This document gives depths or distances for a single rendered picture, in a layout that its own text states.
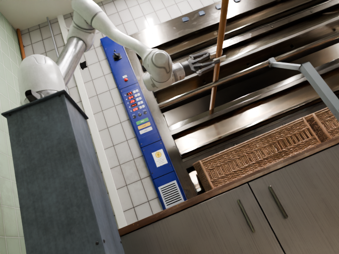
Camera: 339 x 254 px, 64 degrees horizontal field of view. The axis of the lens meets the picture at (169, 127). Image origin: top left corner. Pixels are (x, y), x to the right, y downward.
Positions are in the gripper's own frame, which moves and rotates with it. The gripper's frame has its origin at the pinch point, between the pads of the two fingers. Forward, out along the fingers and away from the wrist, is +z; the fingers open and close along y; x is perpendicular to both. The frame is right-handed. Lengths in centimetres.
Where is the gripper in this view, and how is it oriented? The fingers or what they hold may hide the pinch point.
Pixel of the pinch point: (218, 56)
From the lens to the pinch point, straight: 149.3
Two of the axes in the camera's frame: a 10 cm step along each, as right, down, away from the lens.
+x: -0.8, -4.1, -9.1
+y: 3.7, 8.4, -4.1
